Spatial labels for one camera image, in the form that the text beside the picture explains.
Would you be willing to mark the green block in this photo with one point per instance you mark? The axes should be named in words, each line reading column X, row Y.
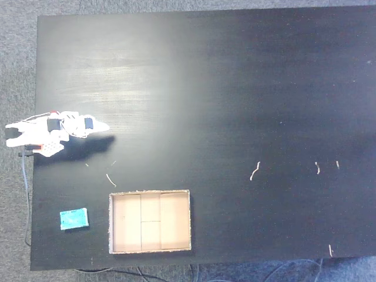
column 74, row 218

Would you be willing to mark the shallow cardboard box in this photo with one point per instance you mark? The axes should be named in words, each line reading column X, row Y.
column 151, row 221

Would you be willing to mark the long thin twig scrap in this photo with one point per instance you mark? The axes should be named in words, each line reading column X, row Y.
column 111, row 180

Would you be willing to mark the curved twig scrap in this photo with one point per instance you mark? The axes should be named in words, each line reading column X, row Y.
column 255, row 171

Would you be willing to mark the short twig scrap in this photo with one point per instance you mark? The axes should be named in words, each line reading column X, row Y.
column 318, row 169
column 330, row 250
column 337, row 164

